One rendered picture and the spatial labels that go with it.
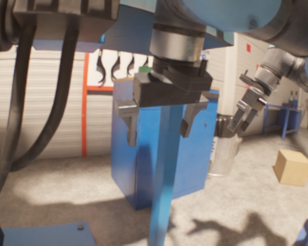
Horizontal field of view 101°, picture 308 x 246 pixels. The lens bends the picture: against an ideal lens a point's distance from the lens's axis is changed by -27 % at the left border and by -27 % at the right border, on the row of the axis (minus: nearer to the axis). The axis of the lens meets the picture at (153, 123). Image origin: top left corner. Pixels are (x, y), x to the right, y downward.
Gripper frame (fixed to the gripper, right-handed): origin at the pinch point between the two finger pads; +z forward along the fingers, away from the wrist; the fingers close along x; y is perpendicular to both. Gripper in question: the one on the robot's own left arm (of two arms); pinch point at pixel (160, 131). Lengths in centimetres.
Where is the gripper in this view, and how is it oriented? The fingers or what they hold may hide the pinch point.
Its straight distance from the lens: 39.3
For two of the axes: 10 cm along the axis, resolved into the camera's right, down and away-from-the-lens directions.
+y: -3.6, -5.7, 7.4
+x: -9.2, 1.1, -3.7
